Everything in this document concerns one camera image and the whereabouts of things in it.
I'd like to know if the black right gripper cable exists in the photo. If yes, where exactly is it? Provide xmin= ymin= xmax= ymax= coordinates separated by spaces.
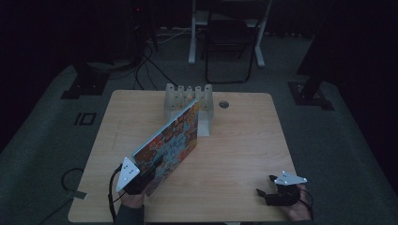
xmin=294 ymin=187 xmax=314 ymax=221

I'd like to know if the black metal stand base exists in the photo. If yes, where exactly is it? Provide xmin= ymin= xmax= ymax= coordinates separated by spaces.
xmin=60 ymin=61 xmax=111 ymax=100
xmin=287 ymin=71 xmax=335 ymax=112

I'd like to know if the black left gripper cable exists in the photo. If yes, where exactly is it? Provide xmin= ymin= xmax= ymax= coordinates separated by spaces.
xmin=107 ymin=164 xmax=124 ymax=223

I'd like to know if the clear plastic book rack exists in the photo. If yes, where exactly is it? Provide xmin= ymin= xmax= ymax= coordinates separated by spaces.
xmin=162 ymin=82 xmax=215 ymax=138

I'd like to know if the person's left hand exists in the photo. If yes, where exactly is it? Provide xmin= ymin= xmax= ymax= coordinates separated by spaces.
xmin=118 ymin=188 xmax=146 ymax=210

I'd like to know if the person's right hand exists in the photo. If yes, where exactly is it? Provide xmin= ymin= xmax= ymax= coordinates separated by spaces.
xmin=281 ymin=183 xmax=314 ymax=222

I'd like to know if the white floor cable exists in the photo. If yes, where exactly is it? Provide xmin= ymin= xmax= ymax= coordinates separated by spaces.
xmin=145 ymin=26 xmax=192 ymax=45

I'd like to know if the black floor cable loop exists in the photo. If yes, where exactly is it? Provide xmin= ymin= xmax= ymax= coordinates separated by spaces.
xmin=37 ymin=167 xmax=85 ymax=225

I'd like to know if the grey round stand base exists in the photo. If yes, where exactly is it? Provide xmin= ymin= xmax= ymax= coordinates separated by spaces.
xmin=86 ymin=58 xmax=133 ymax=72

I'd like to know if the grey tape piece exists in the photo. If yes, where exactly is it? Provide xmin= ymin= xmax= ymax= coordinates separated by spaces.
xmin=66 ymin=189 xmax=88 ymax=201

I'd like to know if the black folding chair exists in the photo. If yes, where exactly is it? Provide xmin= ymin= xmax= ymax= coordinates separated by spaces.
xmin=204 ymin=0 xmax=274 ymax=85

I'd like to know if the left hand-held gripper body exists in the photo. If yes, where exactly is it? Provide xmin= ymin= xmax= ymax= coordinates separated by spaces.
xmin=115 ymin=156 xmax=157 ymax=197

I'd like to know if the colourful picture book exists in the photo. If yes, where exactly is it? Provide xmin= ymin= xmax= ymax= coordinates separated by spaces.
xmin=130 ymin=98 xmax=201 ymax=198

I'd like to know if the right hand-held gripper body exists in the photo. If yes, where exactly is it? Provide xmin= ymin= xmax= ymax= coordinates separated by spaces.
xmin=264 ymin=170 xmax=309 ymax=208

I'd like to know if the black floor cable bundle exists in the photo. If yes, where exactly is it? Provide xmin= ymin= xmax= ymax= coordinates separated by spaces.
xmin=132 ymin=43 xmax=179 ymax=92

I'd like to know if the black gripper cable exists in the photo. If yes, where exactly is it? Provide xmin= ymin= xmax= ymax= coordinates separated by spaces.
xmin=107 ymin=164 xmax=124 ymax=223
xmin=294 ymin=187 xmax=314 ymax=221

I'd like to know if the white desk frame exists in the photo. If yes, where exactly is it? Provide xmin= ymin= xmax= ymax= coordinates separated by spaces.
xmin=188 ymin=0 xmax=274 ymax=68

